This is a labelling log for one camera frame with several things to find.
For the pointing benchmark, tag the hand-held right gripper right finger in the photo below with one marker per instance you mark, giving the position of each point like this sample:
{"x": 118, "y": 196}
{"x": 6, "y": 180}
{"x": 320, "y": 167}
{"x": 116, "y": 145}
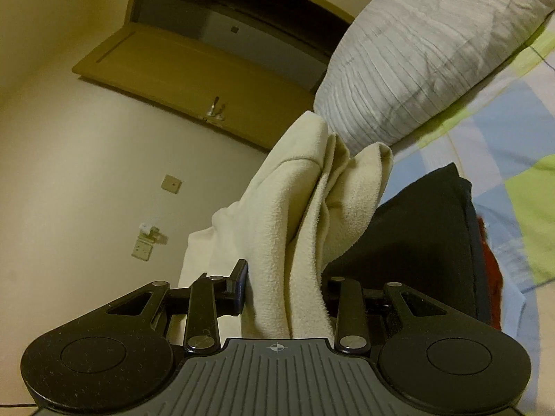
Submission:
{"x": 352, "y": 307}

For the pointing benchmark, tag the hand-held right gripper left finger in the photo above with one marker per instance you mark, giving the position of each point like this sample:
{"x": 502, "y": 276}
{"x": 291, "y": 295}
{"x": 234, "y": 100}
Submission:
{"x": 239, "y": 288}

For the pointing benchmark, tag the cream fleece garment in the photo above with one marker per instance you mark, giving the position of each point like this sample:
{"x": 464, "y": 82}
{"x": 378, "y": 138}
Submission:
{"x": 277, "y": 225}

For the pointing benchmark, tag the black folded garment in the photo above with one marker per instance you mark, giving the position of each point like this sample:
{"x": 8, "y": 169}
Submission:
{"x": 425, "y": 234}

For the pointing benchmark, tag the white plug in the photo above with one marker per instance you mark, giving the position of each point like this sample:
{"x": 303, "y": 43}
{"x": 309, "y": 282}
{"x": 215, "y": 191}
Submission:
{"x": 147, "y": 227}

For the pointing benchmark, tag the red garment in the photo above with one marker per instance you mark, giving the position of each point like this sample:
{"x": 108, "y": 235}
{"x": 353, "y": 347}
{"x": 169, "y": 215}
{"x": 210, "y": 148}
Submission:
{"x": 492, "y": 268}

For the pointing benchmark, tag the checked blue green bedsheet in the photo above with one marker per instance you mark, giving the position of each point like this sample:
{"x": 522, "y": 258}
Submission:
{"x": 511, "y": 138}

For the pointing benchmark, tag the wooden door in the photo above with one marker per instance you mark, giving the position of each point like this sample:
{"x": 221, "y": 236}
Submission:
{"x": 173, "y": 65}

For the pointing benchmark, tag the grey striped pillow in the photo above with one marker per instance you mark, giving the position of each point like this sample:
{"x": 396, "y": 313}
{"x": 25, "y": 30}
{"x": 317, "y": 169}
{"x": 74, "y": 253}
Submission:
{"x": 412, "y": 52}

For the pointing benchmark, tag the beige wall outlet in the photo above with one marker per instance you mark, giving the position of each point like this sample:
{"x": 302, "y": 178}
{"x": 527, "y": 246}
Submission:
{"x": 143, "y": 249}

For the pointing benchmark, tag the beige wall switch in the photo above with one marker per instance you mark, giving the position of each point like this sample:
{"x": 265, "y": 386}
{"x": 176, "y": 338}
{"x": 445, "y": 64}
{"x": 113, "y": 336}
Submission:
{"x": 171, "y": 183}

